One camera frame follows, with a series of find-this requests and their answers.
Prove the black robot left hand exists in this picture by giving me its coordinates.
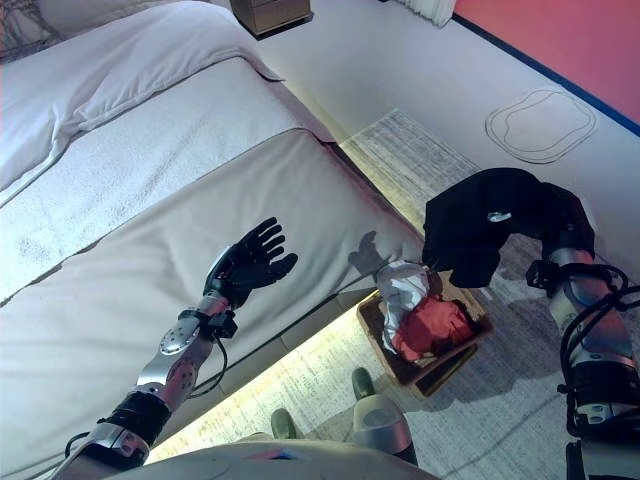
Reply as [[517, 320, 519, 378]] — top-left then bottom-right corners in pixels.
[[202, 216, 300, 309]]

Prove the white garment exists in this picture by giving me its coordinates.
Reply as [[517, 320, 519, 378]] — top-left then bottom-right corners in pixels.
[[375, 259, 444, 351]]

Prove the red garment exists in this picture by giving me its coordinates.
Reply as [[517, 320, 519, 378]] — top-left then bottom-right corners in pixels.
[[392, 295, 476, 362]]

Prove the black garment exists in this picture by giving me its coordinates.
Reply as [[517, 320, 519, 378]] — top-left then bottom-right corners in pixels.
[[421, 167, 598, 289]]

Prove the bed with beige cover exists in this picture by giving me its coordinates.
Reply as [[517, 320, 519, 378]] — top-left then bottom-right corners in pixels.
[[0, 0, 426, 480]]

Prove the tufted beige bed base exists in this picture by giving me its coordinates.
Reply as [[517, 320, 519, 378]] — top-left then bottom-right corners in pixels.
[[144, 287, 391, 451]]

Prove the textured white bed runner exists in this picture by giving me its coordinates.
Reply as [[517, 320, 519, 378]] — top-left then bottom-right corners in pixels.
[[0, 59, 335, 307]]

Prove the wicker basket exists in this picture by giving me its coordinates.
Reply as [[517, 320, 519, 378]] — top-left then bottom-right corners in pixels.
[[357, 272, 494, 400]]

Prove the grey robot torso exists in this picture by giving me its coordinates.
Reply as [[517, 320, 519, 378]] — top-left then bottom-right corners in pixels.
[[104, 439, 436, 480]]

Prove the white duvet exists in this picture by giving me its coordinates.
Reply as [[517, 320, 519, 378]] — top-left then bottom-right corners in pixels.
[[0, 0, 281, 191]]

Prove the wooden nightstand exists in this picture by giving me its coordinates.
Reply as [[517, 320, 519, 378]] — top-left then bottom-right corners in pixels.
[[228, 0, 314, 35]]

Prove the beige pillow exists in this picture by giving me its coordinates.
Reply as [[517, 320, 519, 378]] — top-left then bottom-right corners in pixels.
[[37, 0, 166, 39]]

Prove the white curtain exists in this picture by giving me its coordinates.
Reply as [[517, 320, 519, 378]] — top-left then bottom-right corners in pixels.
[[394, 0, 456, 27]]

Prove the brown patterned pillow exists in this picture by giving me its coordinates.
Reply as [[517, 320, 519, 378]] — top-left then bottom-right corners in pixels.
[[0, 0, 56, 61]]

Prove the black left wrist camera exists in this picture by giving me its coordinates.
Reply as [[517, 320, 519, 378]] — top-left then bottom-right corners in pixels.
[[207, 309, 239, 339]]

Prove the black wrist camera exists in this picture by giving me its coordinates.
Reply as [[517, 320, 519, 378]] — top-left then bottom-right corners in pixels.
[[524, 259, 559, 291], [207, 309, 239, 339]]

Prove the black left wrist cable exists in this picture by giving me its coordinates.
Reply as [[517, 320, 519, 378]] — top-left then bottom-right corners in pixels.
[[192, 337, 229, 399]]

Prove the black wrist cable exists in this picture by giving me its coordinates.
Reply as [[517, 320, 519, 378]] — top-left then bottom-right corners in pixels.
[[192, 337, 229, 399], [554, 262, 636, 436]]

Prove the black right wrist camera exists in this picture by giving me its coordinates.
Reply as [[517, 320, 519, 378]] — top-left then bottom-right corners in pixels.
[[524, 259, 559, 291]]

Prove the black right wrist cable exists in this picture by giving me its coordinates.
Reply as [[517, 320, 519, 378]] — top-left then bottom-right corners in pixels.
[[554, 262, 636, 436]]

